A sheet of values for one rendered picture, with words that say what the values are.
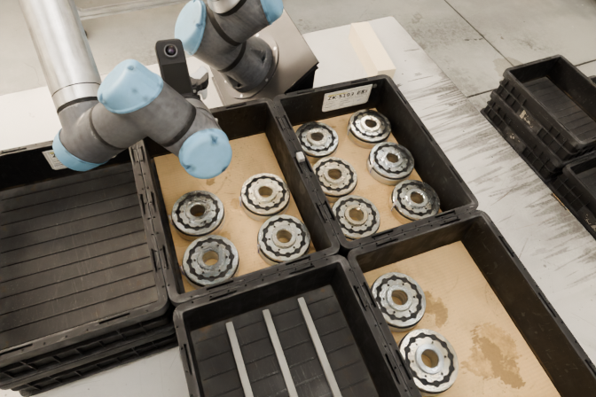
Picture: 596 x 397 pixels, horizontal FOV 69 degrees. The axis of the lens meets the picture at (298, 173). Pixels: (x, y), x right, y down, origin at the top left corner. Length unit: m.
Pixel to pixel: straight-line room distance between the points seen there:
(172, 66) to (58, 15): 0.18
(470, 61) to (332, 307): 2.25
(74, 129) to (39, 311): 0.35
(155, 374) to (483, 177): 0.93
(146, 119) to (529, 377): 0.76
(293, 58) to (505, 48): 2.15
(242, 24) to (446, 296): 0.70
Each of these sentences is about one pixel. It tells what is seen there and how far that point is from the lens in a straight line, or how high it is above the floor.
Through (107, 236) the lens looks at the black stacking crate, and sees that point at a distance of 0.93.
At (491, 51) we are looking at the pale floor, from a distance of 3.03.
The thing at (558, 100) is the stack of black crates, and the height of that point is 0.49.
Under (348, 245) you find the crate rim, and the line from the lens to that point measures 0.78.
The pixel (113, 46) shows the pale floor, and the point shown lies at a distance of 2.71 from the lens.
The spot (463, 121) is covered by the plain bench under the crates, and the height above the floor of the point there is 0.70.
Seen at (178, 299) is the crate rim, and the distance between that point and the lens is 0.73.
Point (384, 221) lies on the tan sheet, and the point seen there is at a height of 0.83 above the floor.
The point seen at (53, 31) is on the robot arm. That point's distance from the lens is 0.76.
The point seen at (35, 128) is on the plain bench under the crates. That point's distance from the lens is 1.34.
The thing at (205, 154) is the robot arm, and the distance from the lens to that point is 0.62.
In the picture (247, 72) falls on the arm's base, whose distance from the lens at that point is 1.12.
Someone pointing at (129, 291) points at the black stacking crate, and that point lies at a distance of 0.87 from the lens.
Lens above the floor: 1.61
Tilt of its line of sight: 54 degrees down
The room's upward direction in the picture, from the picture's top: 8 degrees clockwise
